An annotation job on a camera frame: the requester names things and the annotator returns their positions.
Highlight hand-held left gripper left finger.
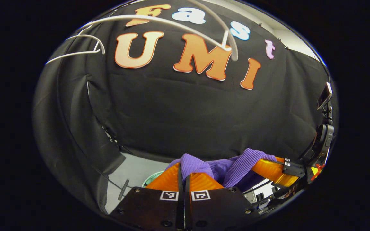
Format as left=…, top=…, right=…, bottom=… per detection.
left=110, top=162, right=184, bottom=230

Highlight black backdrop cloth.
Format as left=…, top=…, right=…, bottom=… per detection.
left=87, top=0, right=331, bottom=162

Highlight purple corduroy jacket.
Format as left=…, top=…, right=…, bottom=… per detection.
left=165, top=148, right=277, bottom=193

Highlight row of small cloth clips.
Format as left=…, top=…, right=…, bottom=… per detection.
left=257, top=22, right=290, bottom=50

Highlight white plastic clothes hanger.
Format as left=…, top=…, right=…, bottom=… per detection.
left=45, top=34, right=106, bottom=64
left=77, top=0, right=239, bottom=62

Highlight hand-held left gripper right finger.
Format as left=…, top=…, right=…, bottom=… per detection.
left=185, top=173, right=262, bottom=230

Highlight green laundry hamper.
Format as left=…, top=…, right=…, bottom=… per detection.
left=142, top=171, right=164, bottom=188

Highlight plain dark side cloth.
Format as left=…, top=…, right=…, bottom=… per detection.
left=32, top=32, right=128, bottom=212

